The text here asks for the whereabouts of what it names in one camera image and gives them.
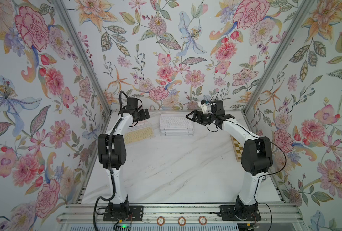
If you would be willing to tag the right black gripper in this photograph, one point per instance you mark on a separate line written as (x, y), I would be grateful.
(196, 114)

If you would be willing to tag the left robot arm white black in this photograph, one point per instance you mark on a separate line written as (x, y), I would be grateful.
(112, 149)

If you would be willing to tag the orange ring marker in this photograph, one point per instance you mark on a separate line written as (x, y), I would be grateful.
(160, 221)
(202, 220)
(181, 221)

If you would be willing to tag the aluminium front rail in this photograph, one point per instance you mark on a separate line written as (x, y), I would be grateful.
(270, 212)

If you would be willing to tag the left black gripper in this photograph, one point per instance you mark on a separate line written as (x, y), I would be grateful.
(142, 115)

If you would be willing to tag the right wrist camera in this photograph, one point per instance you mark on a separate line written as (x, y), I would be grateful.
(205, 110)

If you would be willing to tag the right orange ring marker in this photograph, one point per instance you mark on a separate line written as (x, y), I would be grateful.
(202, 220)

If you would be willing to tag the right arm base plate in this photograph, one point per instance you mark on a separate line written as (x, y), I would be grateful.
(228, 213)

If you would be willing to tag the white keyboard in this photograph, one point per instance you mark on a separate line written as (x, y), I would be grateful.
(175, 122)
(176, 133)

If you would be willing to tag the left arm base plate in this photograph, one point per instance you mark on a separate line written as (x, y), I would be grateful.
(122, 212)

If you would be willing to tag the middle orange ring marker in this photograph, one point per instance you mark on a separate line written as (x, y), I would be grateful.
(181, 221)

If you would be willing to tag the pink keyboard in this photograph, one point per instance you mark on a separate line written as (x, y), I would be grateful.
(176, 132)

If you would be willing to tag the wooden chessboard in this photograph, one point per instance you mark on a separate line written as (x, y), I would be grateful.
(238, 149)

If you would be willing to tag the left orange ring marker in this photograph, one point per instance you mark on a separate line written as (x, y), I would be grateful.
(160, 221)

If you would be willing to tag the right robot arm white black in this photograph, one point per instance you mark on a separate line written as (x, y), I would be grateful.
(256, 157)

